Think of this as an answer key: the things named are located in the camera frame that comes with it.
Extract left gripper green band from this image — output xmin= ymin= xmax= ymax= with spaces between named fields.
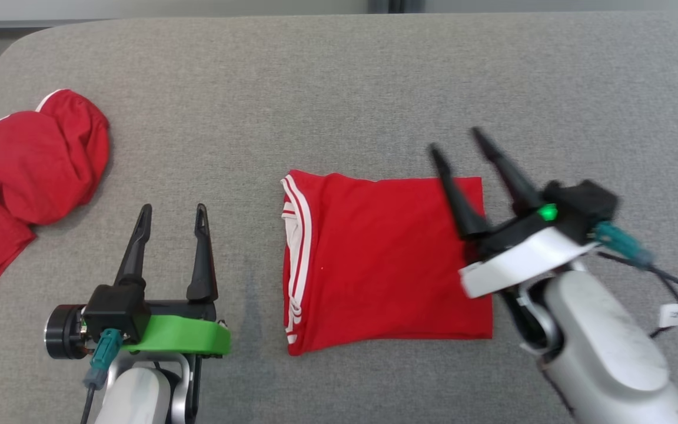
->
xmin=45 ymin=203 xmax=232 ymax=360

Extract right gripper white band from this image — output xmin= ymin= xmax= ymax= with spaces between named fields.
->
xmin=428 ymin=127 xmax=601 ymax=299

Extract red jersey with white trim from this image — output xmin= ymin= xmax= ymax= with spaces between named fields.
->
xmin=280 ymin=170 xmax=494 ymax=356

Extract red shorts with white stripe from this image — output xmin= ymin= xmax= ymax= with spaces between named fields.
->
xmin=0 ymin=88 xmax=110 ymax=305

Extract left cable with teal connector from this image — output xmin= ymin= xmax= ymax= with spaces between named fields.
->
xmin=80 ymin=329 xmax=123 ymax=424

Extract cable with teal connector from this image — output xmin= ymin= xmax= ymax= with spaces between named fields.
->
xmin=80 ymin=329 xmax=123 ymax=424
xmin=595 ymin=221 xmax=678 ymax=404

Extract right cable with teal connector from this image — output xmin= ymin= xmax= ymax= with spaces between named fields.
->
xmin=595 ymin=221 xmax=678 ymax=404

